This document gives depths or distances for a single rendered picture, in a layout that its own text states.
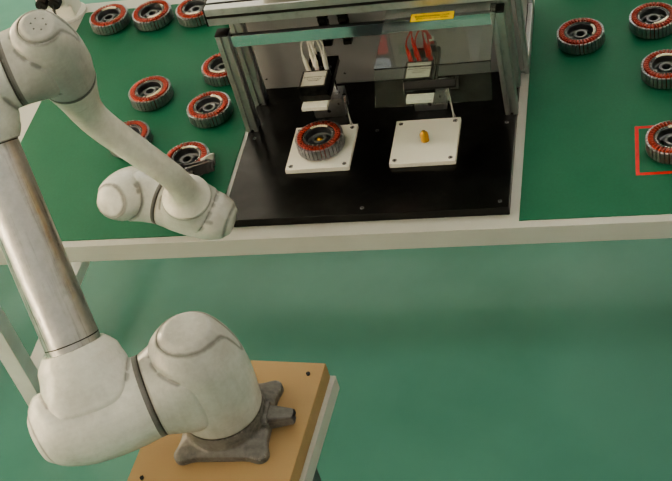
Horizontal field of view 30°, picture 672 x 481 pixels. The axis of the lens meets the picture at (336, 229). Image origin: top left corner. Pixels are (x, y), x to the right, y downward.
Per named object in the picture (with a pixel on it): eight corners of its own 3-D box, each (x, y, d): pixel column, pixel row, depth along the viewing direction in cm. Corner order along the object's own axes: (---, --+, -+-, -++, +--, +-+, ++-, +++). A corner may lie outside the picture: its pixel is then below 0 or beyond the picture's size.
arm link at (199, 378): (274, 420, 225) (240, 341, 211) (179, 459, 224) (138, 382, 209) (251, 359, 237) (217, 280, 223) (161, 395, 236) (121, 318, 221)
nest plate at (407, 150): (456, 164, 276) (455, 160, 276) (389, 168, 280) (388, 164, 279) (461, 120, 287) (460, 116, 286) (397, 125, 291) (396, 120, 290)
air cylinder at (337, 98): (346, 116, 297) (341, 98, 293) (315, 118, 299) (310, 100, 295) (349, 102, 301) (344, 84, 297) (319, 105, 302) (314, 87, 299)
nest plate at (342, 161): (349, 170, 283) (348, 166, 282) (286, 174, 286) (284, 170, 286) (358, 127, 293) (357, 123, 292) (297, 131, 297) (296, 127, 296)
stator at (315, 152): (345, 158, 284) (341, 146, 281) (297, 165, 286) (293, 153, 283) (345, 127, 292) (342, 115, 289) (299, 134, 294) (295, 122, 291)
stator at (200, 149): (205, 182, 294) (201, 170, 291) (161, 183, 297) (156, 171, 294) (218, 150, 301) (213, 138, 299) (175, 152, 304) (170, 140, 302)
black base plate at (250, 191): (509, 214, 265) (508, 206, 263) (223, 227, 281) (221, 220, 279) (520, 77, 297) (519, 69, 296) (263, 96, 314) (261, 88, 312)
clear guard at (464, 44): (492, 100, 252) (488, 77, 248) (375, 109, 258) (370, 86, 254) (501, 7, 275) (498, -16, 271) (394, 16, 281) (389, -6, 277)
